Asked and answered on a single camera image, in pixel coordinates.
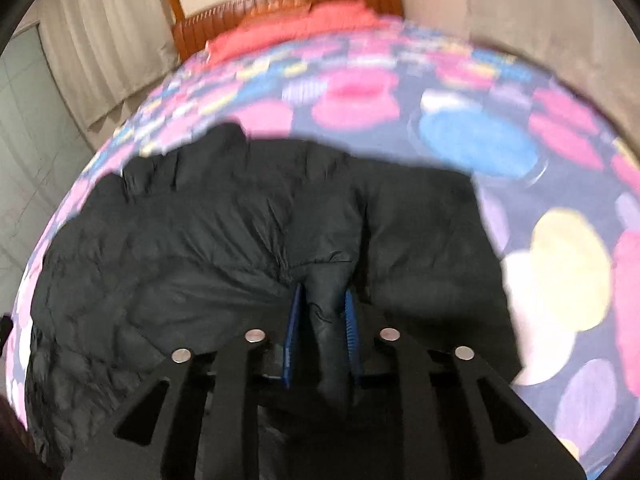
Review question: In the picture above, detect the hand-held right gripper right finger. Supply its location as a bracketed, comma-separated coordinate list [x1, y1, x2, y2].
[342, 287, 587, 480]

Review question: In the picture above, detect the wooden headboard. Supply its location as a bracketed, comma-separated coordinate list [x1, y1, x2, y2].
[171, 0, 405, 61]

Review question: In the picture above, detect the polka dot bed sheet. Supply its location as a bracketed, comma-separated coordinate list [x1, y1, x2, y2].
[10, 15, 640, 480]

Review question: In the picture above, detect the orange pillow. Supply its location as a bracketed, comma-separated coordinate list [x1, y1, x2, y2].
[240, 0, 316, 23]

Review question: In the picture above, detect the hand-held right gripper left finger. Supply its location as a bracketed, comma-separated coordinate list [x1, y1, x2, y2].
[62, 284, 307, 480]

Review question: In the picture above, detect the black puffer jacket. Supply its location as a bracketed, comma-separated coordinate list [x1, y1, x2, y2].
[25, 122, 523, 480]

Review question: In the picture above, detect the beige curtain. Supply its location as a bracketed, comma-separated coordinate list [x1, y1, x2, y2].
[37, 0, 183, 131]

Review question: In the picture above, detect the red blanket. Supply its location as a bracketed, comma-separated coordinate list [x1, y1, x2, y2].
[207, 0, 386, 63]

